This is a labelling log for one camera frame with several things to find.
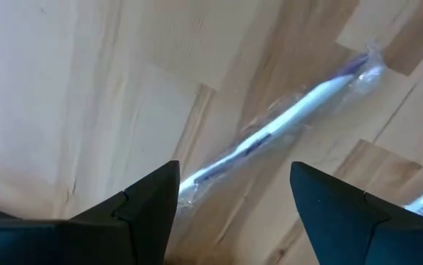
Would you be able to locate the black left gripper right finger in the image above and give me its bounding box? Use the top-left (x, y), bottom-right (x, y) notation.
top-left (291, 161), bottom-right (423, 265)

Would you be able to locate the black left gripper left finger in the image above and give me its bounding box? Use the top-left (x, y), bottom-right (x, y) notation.
top-left (70, 160), bottom-right (180, 265)

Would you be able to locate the purple toothbrush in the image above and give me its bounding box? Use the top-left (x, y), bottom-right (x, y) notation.
top-left (177, 40), bottom-right (387, 209)

